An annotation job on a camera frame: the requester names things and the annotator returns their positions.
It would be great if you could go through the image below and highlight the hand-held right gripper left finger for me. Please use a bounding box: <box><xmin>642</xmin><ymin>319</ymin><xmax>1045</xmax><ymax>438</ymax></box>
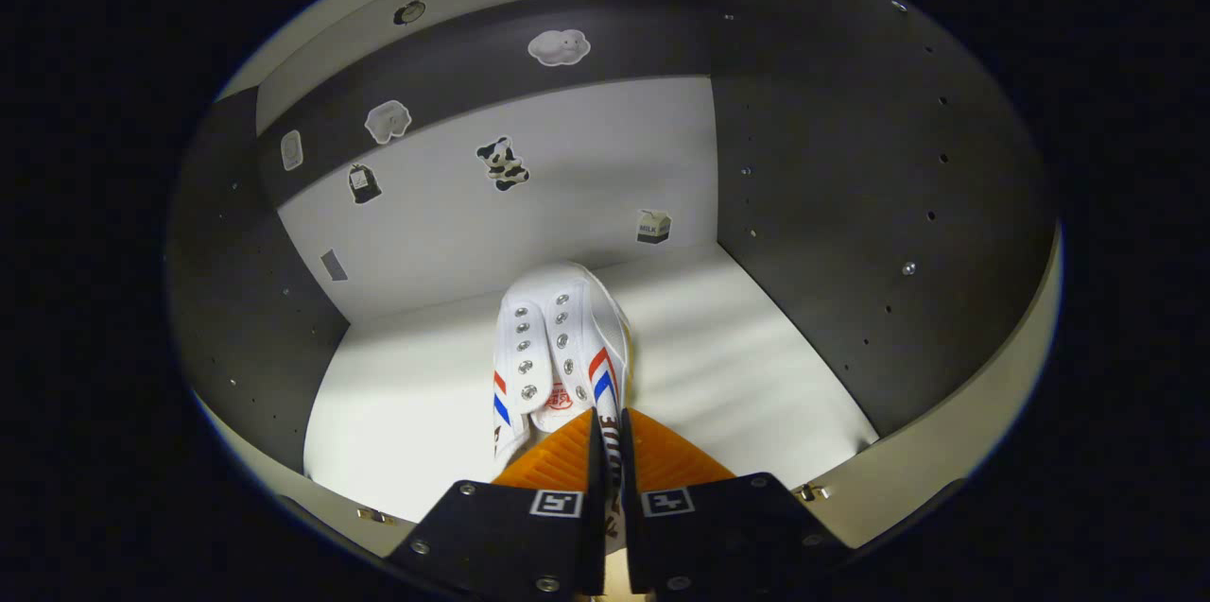
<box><xmin>388</xmin><ymin>408</ymin><xmax>606</xmax><ymax>595</ymax></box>

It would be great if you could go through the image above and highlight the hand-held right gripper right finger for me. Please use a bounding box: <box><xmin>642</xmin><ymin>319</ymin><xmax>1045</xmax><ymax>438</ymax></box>
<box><xmin>619</xmin><ymin>408</ymin><xmax>852</xmax><ymax>595</ymax></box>

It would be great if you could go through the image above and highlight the white canvas shoe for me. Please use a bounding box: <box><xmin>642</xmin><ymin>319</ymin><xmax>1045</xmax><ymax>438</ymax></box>
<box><xmin>492</xmin><ymin>262</ymin><xmax>632</xmax><ymax>556</ymax></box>

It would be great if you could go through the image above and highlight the white shoe cabinet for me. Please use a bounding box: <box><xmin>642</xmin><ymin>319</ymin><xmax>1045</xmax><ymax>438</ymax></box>
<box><xmin>165</xmin><ymin>0</ymin><xmax>1064</xmax><ymax>527</ymax></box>

